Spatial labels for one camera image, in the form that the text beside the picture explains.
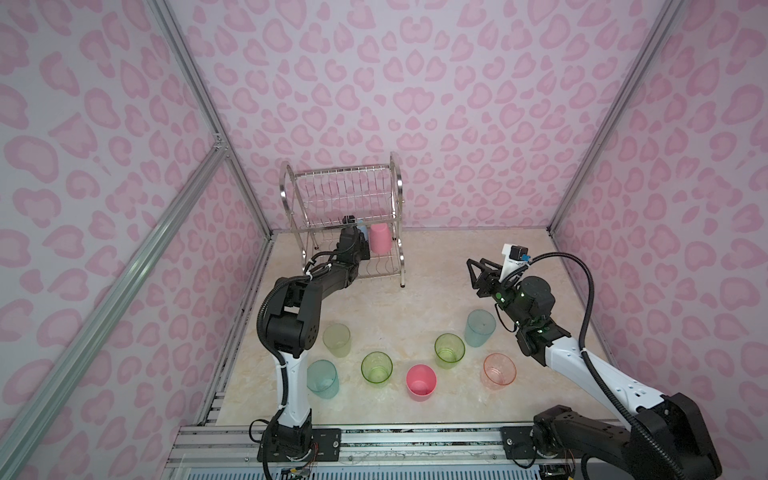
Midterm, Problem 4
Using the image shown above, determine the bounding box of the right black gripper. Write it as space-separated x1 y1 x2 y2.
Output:
466 258 531 330

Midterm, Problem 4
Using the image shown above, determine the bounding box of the pink plastic cup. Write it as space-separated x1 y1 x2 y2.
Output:
406 364 438 401
368 223 392 256

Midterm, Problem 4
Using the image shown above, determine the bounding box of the green plastic cup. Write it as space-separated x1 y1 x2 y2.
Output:
360 351 393 385
434 333 466 369

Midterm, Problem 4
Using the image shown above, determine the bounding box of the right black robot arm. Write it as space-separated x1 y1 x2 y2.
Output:
467 246 723 479

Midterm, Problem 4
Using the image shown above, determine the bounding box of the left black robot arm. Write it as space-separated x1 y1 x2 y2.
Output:
256 223 370 464

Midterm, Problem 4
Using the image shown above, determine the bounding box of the teal plastic cup right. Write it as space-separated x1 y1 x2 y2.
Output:
464 309 496 348

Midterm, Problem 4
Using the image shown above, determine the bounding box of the teal plastic cup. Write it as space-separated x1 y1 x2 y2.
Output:
307 360 340 399
464 309 496 348

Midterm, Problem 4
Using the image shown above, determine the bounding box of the yellow-green plastic cup left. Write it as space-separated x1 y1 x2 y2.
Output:
322 323 351 358

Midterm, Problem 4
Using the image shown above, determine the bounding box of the clear peach plastic cup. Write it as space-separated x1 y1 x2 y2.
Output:
481 353 517 390

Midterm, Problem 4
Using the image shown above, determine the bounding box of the teal plastic cup left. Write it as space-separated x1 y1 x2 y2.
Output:
307 360 340 399

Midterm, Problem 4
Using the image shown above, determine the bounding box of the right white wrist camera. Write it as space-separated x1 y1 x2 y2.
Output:
500 244 531 281

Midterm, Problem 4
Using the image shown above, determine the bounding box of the chrome wire dish rack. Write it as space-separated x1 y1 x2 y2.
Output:
279 152 406 286

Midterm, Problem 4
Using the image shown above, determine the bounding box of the left aluminium frame beam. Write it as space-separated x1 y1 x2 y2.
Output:
1 144 229 479

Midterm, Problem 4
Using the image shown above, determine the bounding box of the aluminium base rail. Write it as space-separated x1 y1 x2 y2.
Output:
158 419 691 480

